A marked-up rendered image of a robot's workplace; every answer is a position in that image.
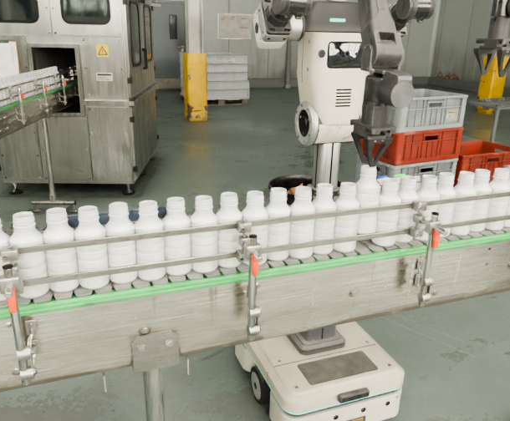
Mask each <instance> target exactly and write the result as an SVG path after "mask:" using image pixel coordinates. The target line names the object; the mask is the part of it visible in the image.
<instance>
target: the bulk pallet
mask: <svg viewBox="0 0 510 421"><path fill-rule="evenodd" d="M179 54H180V60H179V62H180V65H181V68H180V71H181V77H180V79H181V85H180V86H181V93H180V95H181V100H184V81H183V53H181V52H179ZM206 54H207V100H210V101H207V102H208V103H217V104H208V105H207V106H214V105H236V104H248V99H249V80H247V75H248V73H249V72H248V71H247V66H248V65H249V63H248V62H247V57H248V54H242V53H206ZM247 92H248V96H247ZM225 99H227V100H225ZM240 101H241V103H233V104H225V102H240Z"/></svg>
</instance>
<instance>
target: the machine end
mask: <svg viewBox="0 0 510 421"><path fill-rule="evenodd" d="M152 11H153V6H151V0H0V39H17V43H18V56H19V62H20V69H21V74H22V73H28V72H31V71H34V70H40V69H43V68H50V67H57V69H58V71H59V70H60V69H67V68H69V67H71V68H74V66H76V68H77V75H76V76H77V79H78V86H79V102H78V103H75V104H72V105H70V106H69V107H67V108H65V109H62V110H60V111H58V112H56V113H54V114H53V115H54V116H53V117H51V118H49V119H47V123H48V137H49V143H50V151H51V158H52V166H53V173H54V183H69V184H125V185H126V186H127V190H124V191H122V195H133V194H134V193H135V191H134V190H130V184H134V183H135V182H136V180H137V179H138V177H139V175H146V172H144V171H142V170H143V169H144V168H145V166H146V164H147V163H148V161H149V160H155V159H156V158H155V157H152V155H153V154H154V152H155V151H156V148H157V146H158V141H157V140H158V139H159V135H158V134H157V123H156V100H157V96H156V89H157V88H158V87H159V83H154V82H155V70H156V66H154V49H153V30H152ZM76 76H73V77H76ZM0 171H1V176H2V179H3V183H13V186H14V189H13V190H10V191H9V194H11V195H18V194H22V193H23V190H20V189H18V188H17V184H18V183H48V172H47V166H46V159H45V152H44V145H43V131H42V125H41V120H39V121H37V122H35V123H33V124H31V125H29V126H27V127H25V128H23V129H20V130H18V131H16V132H14V133H12V134H10V135H8V136H6V137H4V138H1V139H0Z"/></svg>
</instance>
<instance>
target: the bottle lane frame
mask: <svg viewBox="0 0 510 421"><path fill-rule="evenodd" d="M422 244H423V243H422ZM425 255H426V245H425V244H423V246H411V247H409V248H403V249H400V248H399V247H398V249H397V250H392V251H387V250H385V251H381V252H373V251H371V253H370V254H364V255H360V254H359V253H358V255H357V256H344V257H341V258H336V259H332V258H330V257H329V260H324V261H317V260H315V259H314V260H315V261H314V262H308V263H302V262H301V261H300V264H297V265H291V266H288V265H287V264H285V263H284V264H285V266H281V267H274V268H272V267H271V266H269V268H268V269H263V270H258V275H257V276H256V305H257V306H259V308H261V309H262V313H260V317H259V326H261V329H262V330H261V331H260V333H259V334H258V335H255V339H254V340H253V341H249V340H247V304H248V297H247V290H248V271H247V272H240V271H237V273H235V274H230V275H223V274H222V273H220V274H221V275H220V276H214V277H206V276H205V275H204V276H203V278H202V279H196V280H189V279H188V278H186V280H185V281H184V282H174V283H172V282H171V281H168V283H167V284H162V285H157V286H154V285H153V284H152V283H150V286H149V287H141V288H134V286H132V287H131V289H129V290H123V291H116V290H115V289H112V292H106V293H101V294H96V293H95V292H92V295H89V296H84V297H76V296H75V295H74V294H73V296H72V297H71V298H68V299H62V300H55V298H54V297H52V299H51V301H50V302H40V303H34V302H33V301H32V300H31V302H30V303H29V304H28V305H22V306H19V310H20V315H21V320H22V326H23V335H24V341H25V346H27V345H28V337H29V335H27V331H26V326H25V321H29V320H34V319H35V322H36V328H37V333H35V334H34V335H33V339H32V340H35V339H38V345H39V351H40V353H37V355H36V358H35V364H34V367H35V368H37V369H38V374H36V375H35V378H32V379H31V383H30V384H29V385H27V386H23V385H22V381H21V378H20V371H19V366H18V358H17V351H16V346H15V341H14V335H13V326H12V321H11V316H10V311H9V308H8V307H6V308H0V392H4V391H8V390H13V389H17V388H25V387H29V386H33V385H38V384H42V383H50V382H54V381H59V380H63V379H67V378H75V377H79V376H84V375H88V374H92V373H100V372H104V371H109V370H113V369H117V368H125V367H129V366H133V359H132V348H131V343H132V342H133V341H134V340H135V338H136V337H137V336H138V335H141V334H147V333H151V332H159V331H165V330H169V329H171V330H172V331H173V332H175V333H176V334H177V335H178V342H179V357H180V356H185V355H189V354H193V353H201V352H205V351H210V350H214V349H218V348H223V347H230V346H235V345H239V344H244V343H248V342H256V341H260V340H264V339H269V338H273V337H281V336H285V335H289V334H294V333H298V332H306V331H310V330H314V329H319V328H323V327H331V326H335V325H339V324H344V323H348V322H356V321H360V320H365V319H369V318H373V317H381V316H385V315H390V314H394V313H398V312H406V311H410V310H415V309H419V308H423V307H431V306H435V305H440V304H444V303H448V302H456V301H460V300H465V299H469V298H474V297H481V296H486V295H490V294H494V293H499V292H506V291H510V232H509V233H506V232H504V233H503V234H498V235H496V234H493V235H492V236H482V237H476V238H473V237H471V238H470V239H465V240H462V239H459V241H447V242H442V243H439V244H438V247H437V248H436V249H435V248H433V254H432V259H431V269H430V275H429V276H431V277H432V278H433V280H434V282H433V285H431V291H430V294H431V300H430V301H428V302H425V306H423V307H420V306H418V299H417V294H418V293H419V291H418V290H417V289H416V285H414V280H415V274H419V272H418V270H416V263H417V258H422V257H423V258H424V261H425ZM424 261H423V267H424ZM423 267H422V269H421V272H423Z"/></svg>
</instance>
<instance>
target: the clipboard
mask: <svg viewBox="0 0 510 421"><path fill-rule="evenodd" d="M20 73H21V69H20V62H19V56H18V43H17V39H0V78H4V77H8V76H12V75H15V74H20Z"/></svg>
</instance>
